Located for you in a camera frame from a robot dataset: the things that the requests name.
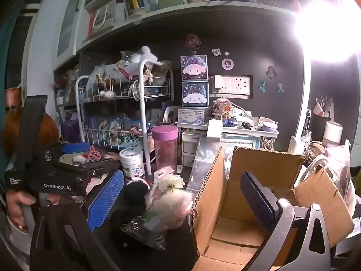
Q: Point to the black pen holder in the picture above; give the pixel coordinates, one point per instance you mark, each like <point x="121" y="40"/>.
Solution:
<point x="318" y="128"/>

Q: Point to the white cylindrical humidifier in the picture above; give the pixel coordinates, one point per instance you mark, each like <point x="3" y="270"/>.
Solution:
<point x="332" y="134"/>

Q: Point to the brown cardboard box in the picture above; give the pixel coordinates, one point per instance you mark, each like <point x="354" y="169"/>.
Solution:
<point x="222" y="203"/>

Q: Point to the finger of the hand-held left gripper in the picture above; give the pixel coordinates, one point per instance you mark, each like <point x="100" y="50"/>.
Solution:
<point x="98" y="167"/>
<point x="74" y="148"/>

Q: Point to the pink tumbler with purple lid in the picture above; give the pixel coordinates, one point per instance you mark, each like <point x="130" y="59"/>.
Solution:
<point x="165" y="149"/>

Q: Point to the white wall shelf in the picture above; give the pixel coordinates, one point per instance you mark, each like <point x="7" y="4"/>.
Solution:
<point x="197" y="10"/>

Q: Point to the white charger plug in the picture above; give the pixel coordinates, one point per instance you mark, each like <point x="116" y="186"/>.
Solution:
<point x="219" y="82"/>

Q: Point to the white desk riser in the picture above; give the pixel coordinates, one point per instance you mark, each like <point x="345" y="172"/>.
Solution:
<point x="239" y="131"/>

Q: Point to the purple bag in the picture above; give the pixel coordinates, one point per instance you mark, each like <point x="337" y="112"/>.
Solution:
<point x="70" y="129"/>

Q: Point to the dark figure sticker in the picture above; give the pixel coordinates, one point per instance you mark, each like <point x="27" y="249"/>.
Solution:
<point x="271" y="72"/>

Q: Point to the round portrait badge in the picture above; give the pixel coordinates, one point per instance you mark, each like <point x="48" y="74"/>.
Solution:
<point x="227" y="64"/>

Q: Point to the white plush toy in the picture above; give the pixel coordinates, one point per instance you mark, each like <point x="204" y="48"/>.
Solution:
<point x="145" y="53"/>

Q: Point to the purple bowl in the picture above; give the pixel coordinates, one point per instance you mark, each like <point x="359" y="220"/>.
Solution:
<point x="269" y="127"/>

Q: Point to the pink character box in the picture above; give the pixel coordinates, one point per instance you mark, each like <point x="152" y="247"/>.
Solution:
<point x="194" y="68"/>

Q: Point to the white drawer organizer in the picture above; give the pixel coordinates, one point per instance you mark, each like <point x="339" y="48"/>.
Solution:
<point x="191" y="146"/>

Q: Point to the white wall power outlet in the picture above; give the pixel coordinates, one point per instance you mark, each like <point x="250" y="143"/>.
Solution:
<point x="239" y="84"/>

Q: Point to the white picture frame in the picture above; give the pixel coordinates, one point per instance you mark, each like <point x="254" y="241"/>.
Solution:
<point x="241" y="141"/>

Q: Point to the person's left hand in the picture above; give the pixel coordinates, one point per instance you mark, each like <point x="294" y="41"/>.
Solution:
<point x="17" y="201"/>

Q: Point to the white cat sticker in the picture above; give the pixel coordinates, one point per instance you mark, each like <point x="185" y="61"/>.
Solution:
<point x="216" y="52"/>

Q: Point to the crumpled clear plastic bag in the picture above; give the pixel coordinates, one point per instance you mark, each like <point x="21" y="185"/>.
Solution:
<point x="338" y="166"/>

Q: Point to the orange brown furry object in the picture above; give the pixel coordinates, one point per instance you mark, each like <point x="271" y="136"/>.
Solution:
<point x="49" y="129"/>

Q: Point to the black pom-pom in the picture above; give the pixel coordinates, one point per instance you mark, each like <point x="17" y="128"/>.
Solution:
<point x="136" y="191"/>

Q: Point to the blue and white carton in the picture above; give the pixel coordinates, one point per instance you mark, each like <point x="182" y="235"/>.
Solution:
<point x="191" y="115"/>

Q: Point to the clear bag of white flowers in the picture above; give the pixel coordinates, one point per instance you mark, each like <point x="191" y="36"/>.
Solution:
<point x="172" y="200"/>

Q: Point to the white card box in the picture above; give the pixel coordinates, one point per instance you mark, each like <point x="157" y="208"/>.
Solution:
<point x="215" y="128"/>

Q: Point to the person's left forearm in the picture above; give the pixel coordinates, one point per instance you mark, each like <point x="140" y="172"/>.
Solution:
<point x="14" y="242"/>

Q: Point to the green pouch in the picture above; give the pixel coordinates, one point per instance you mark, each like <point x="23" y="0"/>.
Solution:
<point x="169" y="0"/>

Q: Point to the white cabinet door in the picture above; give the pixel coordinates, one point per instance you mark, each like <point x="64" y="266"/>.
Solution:
<point x="70" y="19"/>

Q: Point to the small clear plastic bag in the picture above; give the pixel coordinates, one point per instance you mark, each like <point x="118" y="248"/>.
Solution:
<point x="146" y="231"/>

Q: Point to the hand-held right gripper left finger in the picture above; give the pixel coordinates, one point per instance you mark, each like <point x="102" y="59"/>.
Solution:
<point x="105" y="200"/>

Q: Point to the white paper bag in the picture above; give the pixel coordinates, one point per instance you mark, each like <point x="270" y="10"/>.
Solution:
<point x="103" y="17"/>

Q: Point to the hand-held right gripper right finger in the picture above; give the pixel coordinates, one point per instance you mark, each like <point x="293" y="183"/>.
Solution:
<point x="258" y="200"/>

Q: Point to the dark red flower ornament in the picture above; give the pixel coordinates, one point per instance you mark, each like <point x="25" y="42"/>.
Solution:
<point x="192" y="42"/>

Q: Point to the white plastic jar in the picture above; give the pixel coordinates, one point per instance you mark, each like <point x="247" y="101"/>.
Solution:
<point x="132" y="161"/>

